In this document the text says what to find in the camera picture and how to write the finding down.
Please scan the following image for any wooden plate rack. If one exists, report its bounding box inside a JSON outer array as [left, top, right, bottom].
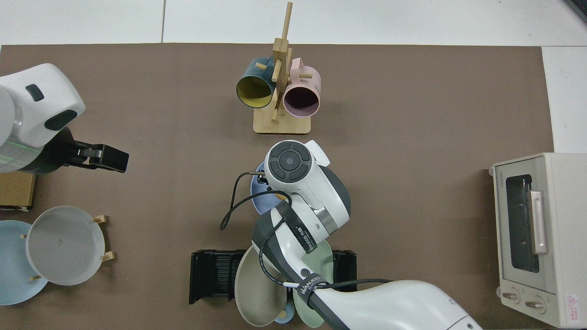
[[21, 214, 115, 281]]

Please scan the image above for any grey plate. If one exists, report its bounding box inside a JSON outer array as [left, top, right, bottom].
[[25, 206, 105, 286]]

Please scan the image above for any pale green plate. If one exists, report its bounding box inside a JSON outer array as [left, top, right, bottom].
[[293, 238, 334, 328]]

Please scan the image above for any black dish rack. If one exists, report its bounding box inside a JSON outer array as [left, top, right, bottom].
[[189, 249, 357, 305]]

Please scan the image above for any beige plate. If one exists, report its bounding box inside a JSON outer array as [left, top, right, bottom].
[[234, 245, 289, 327]]

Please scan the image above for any light blue plate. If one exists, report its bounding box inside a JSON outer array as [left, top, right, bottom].
[[0, 220, 49, 306]]

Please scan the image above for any wooden cup stand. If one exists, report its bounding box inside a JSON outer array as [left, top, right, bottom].
[[253, 1, 311, 135]]

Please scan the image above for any brown table cloth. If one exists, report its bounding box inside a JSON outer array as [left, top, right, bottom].
[[0, 43, 555, 330]]

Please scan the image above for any pink mug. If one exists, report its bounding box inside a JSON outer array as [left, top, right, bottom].
[[282, 57, 321, 118]]

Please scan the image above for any teal mug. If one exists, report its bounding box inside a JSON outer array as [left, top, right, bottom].
[[236, 56, 277, 110]]

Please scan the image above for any small blue round thing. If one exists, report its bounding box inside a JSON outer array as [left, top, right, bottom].
[[274, 305, 295, 325]]

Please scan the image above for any pale toaster oven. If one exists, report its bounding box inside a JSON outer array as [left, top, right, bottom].
[[488, 153, 587, 329]]

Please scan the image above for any dark grey flat object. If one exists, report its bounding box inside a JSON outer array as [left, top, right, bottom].
[[564, 0, 587, 23]]

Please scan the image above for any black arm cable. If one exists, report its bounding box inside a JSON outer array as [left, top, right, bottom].
[[220, 171, 393, 292]]

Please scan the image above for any wire basket with wooden floor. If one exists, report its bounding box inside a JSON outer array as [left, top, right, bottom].
[[0, 172, 37, 211]]

